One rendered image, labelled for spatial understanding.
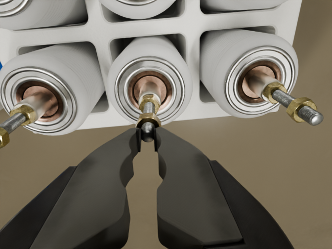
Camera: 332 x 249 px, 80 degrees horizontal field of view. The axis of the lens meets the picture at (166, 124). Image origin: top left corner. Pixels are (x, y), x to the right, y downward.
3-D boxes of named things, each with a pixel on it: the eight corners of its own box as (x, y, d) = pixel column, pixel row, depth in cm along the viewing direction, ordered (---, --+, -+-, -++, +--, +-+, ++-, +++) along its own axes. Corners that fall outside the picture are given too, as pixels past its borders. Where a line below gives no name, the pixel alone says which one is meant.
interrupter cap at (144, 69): (197, 75, 21) (198, 76, 21) (165, 130, 24) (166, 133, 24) (130, 41, 19) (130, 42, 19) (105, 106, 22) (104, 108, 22)
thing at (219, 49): (237, 18, 35) (306, 20, 19) (242, 71, 39) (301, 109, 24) (184, 35, 36) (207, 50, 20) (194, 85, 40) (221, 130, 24)
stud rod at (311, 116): (269, 80, 20) (325, 111, 14) (269, 89, 21) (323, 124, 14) (259, 83, 20) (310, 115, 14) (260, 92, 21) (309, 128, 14)
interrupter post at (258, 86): (268, 67, 21) (285, 76, 18) (268, 88, 22) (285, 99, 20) (245, 74, 21) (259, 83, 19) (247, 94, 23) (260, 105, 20)
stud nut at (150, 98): (141, 112, 19) (140, 116, 18) (137, 96, 18) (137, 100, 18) (161, 110, 19) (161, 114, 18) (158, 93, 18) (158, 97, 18)
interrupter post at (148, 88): (164, 86, 22) (166, 97, 19) (155, 104, 23) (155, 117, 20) (144, 76, 21) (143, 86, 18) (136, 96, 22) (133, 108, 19)
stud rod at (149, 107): (145, 102, 20) (141, 144, 14) (144, 93, 20) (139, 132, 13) (155, 101, 20) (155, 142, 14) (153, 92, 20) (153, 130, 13)
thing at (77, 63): (80, 96, 40) (31, 148, 24) (51, 49, 36) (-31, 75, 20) (123, 80, 39) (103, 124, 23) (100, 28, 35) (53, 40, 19)
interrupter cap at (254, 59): (293, 35, 20) (297, 35, 19) (291, 103, 23) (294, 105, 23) (218, 57, 20) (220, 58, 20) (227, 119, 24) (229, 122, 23)
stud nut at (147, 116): (138, 133, 16) (137, 139, 15) (133, 114, 15) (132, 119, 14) (162, 130, 16) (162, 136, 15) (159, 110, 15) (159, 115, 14)
